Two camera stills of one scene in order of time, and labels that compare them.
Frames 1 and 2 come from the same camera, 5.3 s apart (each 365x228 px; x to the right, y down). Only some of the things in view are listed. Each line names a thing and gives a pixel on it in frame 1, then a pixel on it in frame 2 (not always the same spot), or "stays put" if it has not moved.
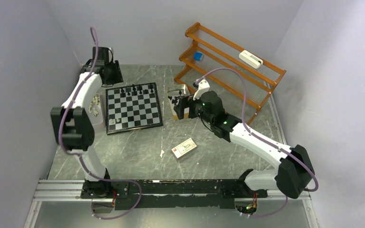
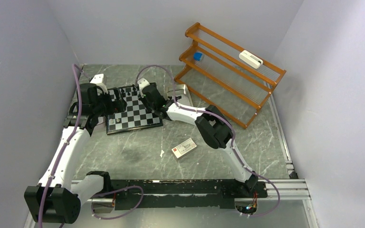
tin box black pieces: x=178 y=97 stays put
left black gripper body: x=115 y=75 to x=109 y=109
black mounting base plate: x=129 y=194 stays put
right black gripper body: x=195 y=107 to x=143 y=99
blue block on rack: x=197 y=56 stays put
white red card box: x=184 y=148 stays put
